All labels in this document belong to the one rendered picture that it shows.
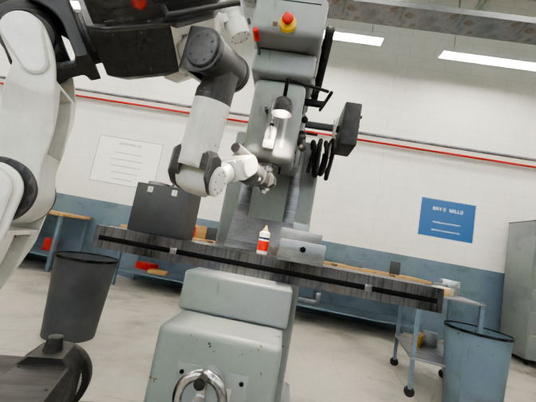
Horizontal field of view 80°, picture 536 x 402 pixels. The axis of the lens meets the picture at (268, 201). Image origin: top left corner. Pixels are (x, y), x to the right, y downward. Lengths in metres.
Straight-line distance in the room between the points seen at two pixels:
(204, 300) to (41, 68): 0.72
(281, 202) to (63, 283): 1.88
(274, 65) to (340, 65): 5.13
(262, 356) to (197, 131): 0.57
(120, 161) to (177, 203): 5.14
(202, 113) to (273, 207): 0.94
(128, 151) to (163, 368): 5.59
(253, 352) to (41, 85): 0.78
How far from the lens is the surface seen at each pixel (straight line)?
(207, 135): 0.78
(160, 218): 1.26
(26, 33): 0.94
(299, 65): 1.31
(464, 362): 3.06
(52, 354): 1.11
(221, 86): 0.80
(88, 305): 2.94
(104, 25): 0.90
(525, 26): 4.47
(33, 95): 0.90
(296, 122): 1.25
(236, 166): 0.98
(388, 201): 5.78
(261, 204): 1.64
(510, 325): 6.21
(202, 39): 0.80
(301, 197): 1.64
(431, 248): 5.97
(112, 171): 6.37
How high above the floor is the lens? 1.01
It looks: 7 degrees up
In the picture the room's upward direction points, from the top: 10 degrees clockwise
